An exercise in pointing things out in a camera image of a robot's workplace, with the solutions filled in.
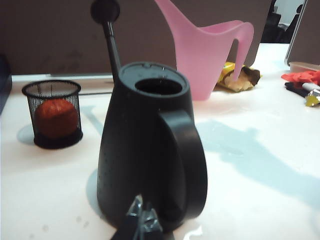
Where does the black watering kettle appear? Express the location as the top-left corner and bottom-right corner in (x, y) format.
(90, 0), (208, 232)

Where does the yellow foil wrapper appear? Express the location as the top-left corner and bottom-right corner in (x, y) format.
(304, 89), (320, 108)

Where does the red cloth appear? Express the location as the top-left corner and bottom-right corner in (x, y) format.
(281, 70), (320, 85)

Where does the dark navy storage box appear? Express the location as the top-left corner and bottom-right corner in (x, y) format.
(0, 54), (13, 116)

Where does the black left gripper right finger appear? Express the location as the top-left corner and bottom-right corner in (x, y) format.
(138, 202), (176, 240)

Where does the orange red ball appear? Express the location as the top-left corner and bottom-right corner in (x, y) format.
(34, 98), (79, 138)

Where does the clear plastic container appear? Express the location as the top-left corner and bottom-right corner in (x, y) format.
(288, 61), (320, 74)

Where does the black flat object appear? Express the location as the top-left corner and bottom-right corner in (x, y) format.
(284, 81), (320, 99)

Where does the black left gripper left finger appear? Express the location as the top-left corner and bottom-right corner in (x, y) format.
(111, 194), (145, 240)

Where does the black mesh pen cup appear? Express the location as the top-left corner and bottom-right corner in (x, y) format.
(21, 79), (84, 150)

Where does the white edged upright panel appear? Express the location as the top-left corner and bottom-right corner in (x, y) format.
(284, 0), (310, 67)

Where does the yellow chip bag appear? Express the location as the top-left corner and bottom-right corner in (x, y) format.
(216, 61), (262, 93)

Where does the brown desk partition panel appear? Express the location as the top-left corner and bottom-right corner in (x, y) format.
(0, 0), (273, 76)

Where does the pink plastic watering can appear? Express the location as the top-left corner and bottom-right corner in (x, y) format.
(153, 0), (255, 101)

